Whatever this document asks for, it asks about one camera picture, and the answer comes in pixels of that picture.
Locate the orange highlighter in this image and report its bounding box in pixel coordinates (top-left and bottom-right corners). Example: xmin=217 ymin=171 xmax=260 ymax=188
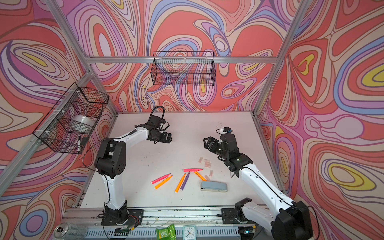
xmin=155 ymin=175 xmax=173 ymax=190
xmin=194 ymin=171 xmax=207 ymax=182
xmin=175 ymin=174 xmax=186 ymax=193

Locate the pink highlighter pen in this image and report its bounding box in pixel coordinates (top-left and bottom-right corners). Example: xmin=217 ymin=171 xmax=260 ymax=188
xmin=183 ymin=168 xmax=203 ymax=172
xmin=151 ymin=174 xmax=171 ymax=184

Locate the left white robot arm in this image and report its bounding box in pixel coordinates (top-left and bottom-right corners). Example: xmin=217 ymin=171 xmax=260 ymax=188
xmin=95 ymin=115 xmax=172 ymax=210

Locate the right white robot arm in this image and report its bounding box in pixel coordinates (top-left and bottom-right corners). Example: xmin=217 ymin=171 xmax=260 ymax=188
xmin=203 ymin=133 xmax=314 ymax=240

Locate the purple pen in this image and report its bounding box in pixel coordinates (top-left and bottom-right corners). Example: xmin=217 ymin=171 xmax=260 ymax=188
xmin=180 ymin=172 xmax=190 ymax=191

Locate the grey pencil case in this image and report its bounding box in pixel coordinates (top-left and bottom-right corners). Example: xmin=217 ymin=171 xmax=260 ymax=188
xmin=200 ymin=181 xmax=228 ymax=193

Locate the black marker in basket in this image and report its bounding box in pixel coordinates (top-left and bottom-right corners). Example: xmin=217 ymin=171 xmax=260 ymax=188
xmin=77 ymin=136 xmax=82 ymax=153

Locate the small white clock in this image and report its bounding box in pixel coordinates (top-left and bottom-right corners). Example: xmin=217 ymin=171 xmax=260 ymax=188
xmin=183 ymin=225 xmax=197 ymax=240

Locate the green snack packet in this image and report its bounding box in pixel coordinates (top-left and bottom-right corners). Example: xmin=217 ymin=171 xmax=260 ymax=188
xmin=156 ymin=224 xmax=177 ymax=240

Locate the silver drink can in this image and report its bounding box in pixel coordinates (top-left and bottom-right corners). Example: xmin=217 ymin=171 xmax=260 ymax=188
xmin=54 ymin=223 xmax=88 ymax=240

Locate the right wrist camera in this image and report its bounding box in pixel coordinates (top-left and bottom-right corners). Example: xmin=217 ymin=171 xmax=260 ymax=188
xmin=222 ymin=127 xmax=233 ymax=134

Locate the back black wire basket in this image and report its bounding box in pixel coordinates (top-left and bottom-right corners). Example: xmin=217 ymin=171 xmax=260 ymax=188
xmin=151 ymin=51 xmax=216 ymax=86

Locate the black wire basket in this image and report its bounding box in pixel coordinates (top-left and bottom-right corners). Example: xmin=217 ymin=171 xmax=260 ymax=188
xmin=151 ymin=51 xmax=216 ymax=86
xmin=33 ymin=83 xmax=109 ymax=154

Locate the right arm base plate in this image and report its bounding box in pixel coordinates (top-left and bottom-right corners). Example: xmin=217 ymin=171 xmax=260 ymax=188
xmin=218 ymin=208 xmax=255 ymax=225

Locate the aluminium frame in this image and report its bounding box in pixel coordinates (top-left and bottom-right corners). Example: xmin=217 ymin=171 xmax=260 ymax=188
xmin=0 ymin=0 xmax=313 ymax=211

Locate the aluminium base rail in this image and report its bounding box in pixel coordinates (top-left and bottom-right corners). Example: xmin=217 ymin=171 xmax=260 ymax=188
xmin=61 ymin=206 xmax=272 ymax=240

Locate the left black wire basket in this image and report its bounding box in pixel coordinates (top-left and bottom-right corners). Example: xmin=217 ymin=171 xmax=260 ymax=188
xmin=33 ymin=83 xmax=109 ymax=154

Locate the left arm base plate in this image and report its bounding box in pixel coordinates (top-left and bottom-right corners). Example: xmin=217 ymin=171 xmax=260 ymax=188
xmin=101 ymin=209 xmax=144 ymax=227

